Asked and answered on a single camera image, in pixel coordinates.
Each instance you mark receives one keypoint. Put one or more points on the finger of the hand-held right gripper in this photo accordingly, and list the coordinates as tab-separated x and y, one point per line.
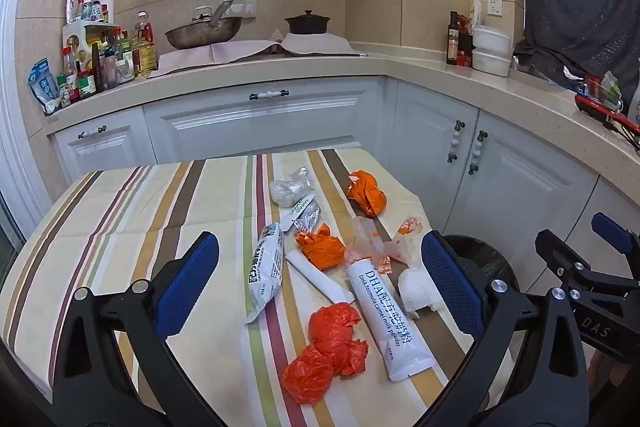
560	254
612	227

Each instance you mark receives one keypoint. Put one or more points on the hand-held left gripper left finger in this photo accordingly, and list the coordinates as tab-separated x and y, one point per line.
187	282

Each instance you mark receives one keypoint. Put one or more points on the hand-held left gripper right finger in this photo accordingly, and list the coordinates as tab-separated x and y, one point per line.
450	282

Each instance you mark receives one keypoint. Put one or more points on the black trash bin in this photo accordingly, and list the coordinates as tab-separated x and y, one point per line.
480	257

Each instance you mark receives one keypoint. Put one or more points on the long white powder packet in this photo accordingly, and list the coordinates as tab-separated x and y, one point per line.
387	322

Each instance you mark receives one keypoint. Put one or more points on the orange plastic bag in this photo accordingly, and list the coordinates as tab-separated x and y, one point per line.
322	249
367	194

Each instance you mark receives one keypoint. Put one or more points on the clear wrapper with orange print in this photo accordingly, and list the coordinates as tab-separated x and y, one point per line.
365	237
407	232

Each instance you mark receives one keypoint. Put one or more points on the white kitchen cabinet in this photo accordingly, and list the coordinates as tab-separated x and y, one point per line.
525	187

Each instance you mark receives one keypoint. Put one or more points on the white and blue snack packet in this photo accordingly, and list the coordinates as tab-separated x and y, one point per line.
265	277

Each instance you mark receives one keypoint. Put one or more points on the red dish rack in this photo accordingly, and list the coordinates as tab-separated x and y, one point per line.
595	104

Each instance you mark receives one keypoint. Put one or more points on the red crumpled plastic bag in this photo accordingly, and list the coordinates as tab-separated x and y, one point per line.
332	324
307	374

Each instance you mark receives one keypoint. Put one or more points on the clear crumpled plastic bag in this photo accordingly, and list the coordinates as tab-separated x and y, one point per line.
287	192

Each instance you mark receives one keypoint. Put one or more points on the green and white sachet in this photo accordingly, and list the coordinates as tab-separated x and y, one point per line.
300	206

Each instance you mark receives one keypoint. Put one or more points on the white plastic container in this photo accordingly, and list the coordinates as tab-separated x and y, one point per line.
492	38
491	63

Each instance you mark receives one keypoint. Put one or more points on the cluster of condiment bottles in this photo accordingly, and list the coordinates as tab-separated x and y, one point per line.
85	82

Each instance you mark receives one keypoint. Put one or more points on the red seasoning box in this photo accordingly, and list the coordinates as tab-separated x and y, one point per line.
466	47

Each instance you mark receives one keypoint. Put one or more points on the yellow cooking oil bottle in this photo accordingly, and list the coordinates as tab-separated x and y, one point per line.
144	52

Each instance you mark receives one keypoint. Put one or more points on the beige stove cover cloth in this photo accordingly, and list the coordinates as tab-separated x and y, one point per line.
240	52

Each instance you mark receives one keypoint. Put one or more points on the dark glass bottle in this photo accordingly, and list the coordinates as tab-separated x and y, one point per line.
453	39

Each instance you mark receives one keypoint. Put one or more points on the blue and white bag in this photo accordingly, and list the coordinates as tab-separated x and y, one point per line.
44	87

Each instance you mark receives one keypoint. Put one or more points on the metal wok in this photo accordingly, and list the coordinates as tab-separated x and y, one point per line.
200	37

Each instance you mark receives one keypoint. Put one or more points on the metal spatula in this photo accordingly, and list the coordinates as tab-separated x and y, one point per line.
220	14

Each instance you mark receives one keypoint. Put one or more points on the white spice rack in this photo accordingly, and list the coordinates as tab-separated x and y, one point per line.
80	32

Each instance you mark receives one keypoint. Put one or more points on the black lidded pot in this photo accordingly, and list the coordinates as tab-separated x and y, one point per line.
307	24

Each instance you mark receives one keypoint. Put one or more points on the paper towel roll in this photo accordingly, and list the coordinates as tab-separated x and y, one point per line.
107	4

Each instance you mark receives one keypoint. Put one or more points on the white single wall socket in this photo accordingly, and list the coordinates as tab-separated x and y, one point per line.
495	7

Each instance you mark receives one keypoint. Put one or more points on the white double wall socket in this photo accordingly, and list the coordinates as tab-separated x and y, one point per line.
245	2

